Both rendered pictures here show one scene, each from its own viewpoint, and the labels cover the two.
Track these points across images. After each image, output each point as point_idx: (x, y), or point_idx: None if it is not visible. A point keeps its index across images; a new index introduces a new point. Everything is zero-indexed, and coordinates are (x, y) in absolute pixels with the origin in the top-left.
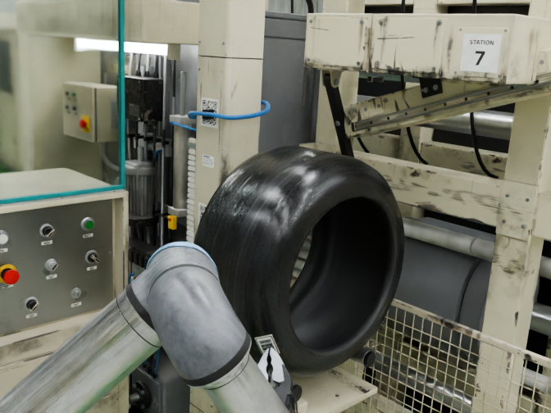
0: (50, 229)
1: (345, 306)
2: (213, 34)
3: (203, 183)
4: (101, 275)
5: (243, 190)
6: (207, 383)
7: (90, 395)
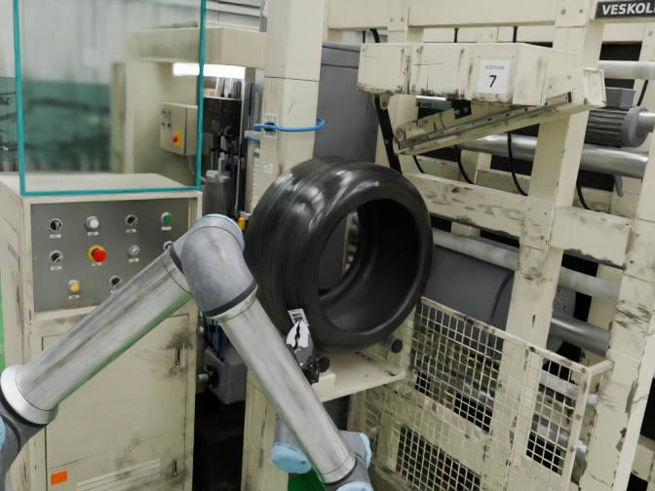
0: (134, 219)
1: (382, 301)
2: (276, 57)
3: (264, 186)
4: None
5: (288, 188)
6: (217, 314)
7: (136, 327)
